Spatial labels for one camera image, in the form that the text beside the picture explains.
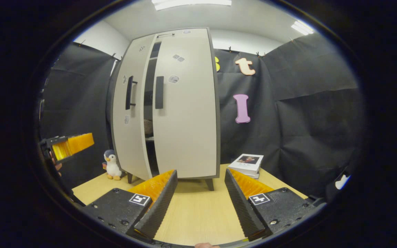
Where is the grey white shoe cabinet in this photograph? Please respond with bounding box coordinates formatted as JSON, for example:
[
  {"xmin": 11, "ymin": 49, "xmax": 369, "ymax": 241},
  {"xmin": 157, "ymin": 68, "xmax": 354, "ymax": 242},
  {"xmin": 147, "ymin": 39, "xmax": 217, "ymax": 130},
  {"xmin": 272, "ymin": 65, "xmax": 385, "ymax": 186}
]
[{"xmin": 106, "ymin": 28, "xmax": 221, "ymax": 192}]

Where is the grey cabinet door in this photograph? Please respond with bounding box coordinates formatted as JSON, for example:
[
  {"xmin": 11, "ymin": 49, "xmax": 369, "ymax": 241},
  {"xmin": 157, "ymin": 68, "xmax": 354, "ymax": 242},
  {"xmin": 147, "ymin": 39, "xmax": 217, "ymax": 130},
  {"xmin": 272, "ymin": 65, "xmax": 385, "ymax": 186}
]
[
  {"xmin": 151, "ymin": 36, "xmax": 218, "ymax": 179},
  {"xmin": 111, "ymin": 34, "xmax": 157, "ymax": 181}
]

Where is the ceiling light panel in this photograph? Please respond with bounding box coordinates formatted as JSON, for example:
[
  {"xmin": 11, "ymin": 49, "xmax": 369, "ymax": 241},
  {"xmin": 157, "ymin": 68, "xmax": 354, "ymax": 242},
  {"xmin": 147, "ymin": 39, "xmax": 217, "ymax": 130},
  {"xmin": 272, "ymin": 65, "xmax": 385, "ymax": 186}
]
[
  {"xmin": 151, "ymin": 0, "xmax": 232, "ymax": 11},
  {"xmin": 291, "ymin": 20, "xmax": 314, "ymax": 35}
]

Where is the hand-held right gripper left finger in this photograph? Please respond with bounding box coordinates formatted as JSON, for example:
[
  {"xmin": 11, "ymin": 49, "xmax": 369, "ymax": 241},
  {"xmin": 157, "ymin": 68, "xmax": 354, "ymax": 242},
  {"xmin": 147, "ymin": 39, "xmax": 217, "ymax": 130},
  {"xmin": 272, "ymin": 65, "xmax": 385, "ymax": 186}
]
[{"xmin": 81, "ymin": 169, "xmax": 178, "ymax": 241}]

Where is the penguin plush toy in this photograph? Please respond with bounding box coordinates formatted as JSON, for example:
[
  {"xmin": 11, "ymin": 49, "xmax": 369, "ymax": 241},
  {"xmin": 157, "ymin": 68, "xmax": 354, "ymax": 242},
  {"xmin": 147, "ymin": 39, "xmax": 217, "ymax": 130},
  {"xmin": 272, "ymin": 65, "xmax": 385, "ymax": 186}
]
[{"xmin": 103, "ymin": 149, "xmax": 123, "ymax": 181}]

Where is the black backdrop cloth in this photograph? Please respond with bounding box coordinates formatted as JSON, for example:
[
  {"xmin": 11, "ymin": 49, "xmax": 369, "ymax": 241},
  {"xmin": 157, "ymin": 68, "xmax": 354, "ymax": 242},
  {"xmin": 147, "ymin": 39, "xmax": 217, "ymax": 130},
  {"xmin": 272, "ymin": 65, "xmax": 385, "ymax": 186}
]
[{"xmin": 37, "ymin": 33, "xmax": 364, "ymax": 204}]

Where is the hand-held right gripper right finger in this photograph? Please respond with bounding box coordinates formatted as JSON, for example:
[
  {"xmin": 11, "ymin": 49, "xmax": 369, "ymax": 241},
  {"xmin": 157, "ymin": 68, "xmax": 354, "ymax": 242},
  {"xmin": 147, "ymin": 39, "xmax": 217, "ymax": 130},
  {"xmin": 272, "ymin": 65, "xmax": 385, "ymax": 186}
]
[{"xmin": 224, "ymin": 168, "xmax": 318, "ymax": 241}]

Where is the black door handle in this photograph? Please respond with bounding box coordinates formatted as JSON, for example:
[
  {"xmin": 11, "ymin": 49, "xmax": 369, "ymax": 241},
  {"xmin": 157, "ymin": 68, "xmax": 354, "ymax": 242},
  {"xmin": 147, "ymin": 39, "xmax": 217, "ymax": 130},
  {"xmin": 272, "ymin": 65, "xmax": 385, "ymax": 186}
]
[{"xmin": 125, "ymin": 75, "xmax": 138, "ymax": 111}]

